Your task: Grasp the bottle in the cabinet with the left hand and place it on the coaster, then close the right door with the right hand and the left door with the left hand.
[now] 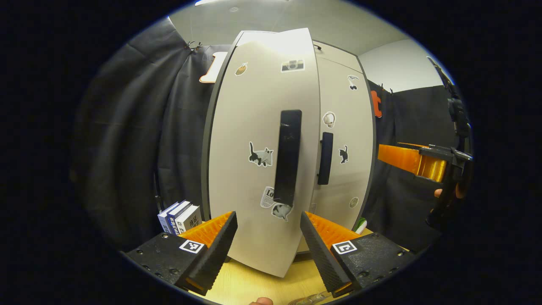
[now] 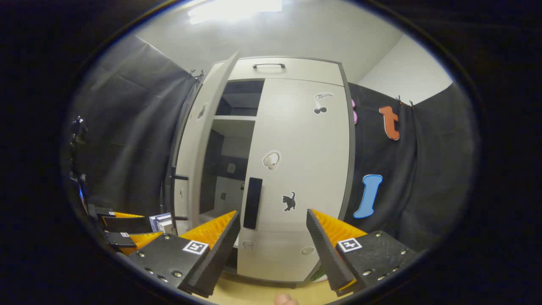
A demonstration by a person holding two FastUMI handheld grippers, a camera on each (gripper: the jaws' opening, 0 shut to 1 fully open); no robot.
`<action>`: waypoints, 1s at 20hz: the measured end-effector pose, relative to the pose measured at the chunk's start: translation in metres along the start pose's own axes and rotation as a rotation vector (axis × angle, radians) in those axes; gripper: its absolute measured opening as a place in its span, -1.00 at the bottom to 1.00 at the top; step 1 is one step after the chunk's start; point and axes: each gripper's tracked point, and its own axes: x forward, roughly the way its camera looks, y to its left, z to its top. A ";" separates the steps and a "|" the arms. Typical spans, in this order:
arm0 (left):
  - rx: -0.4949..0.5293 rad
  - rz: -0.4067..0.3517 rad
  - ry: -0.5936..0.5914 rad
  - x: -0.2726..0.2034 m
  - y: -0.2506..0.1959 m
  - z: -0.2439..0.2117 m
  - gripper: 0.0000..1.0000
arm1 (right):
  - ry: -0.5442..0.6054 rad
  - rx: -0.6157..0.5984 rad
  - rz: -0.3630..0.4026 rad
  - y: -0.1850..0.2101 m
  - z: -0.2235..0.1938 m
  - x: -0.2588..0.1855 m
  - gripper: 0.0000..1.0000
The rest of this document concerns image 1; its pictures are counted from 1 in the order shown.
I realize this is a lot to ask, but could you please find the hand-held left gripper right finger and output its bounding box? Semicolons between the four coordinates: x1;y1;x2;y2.
300;211;418;298

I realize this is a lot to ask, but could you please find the light blue book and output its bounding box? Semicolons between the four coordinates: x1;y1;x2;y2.
158;202;180;234

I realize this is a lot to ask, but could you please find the white book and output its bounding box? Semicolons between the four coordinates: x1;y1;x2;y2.
175;205;202;236

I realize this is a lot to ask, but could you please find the dark blue book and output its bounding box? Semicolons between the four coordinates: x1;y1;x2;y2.
167;200;192;235

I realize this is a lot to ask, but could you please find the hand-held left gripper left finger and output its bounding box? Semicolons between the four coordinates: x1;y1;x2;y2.
121;211;238;296

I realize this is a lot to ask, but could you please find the white cabinet door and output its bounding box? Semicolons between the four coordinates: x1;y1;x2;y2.
311;57;376;253
207;28;321;278

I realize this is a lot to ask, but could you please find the white and grey cabinet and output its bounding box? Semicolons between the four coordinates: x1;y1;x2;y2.
201;30;378;255

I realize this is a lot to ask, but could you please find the black left door handle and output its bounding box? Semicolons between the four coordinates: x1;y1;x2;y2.
273;109;303;207

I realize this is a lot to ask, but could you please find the black stand pole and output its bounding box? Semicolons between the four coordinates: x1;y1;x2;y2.
427;56;471;145

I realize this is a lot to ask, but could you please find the white cabinet drawer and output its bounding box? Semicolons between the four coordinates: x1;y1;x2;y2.
313;40;363;73

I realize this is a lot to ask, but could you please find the black right door handle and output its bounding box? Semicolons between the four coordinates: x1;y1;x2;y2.
317;132;334;186

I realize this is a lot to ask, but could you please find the black door handle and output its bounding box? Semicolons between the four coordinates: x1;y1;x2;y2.
273;109;303;207
317;132;334;186

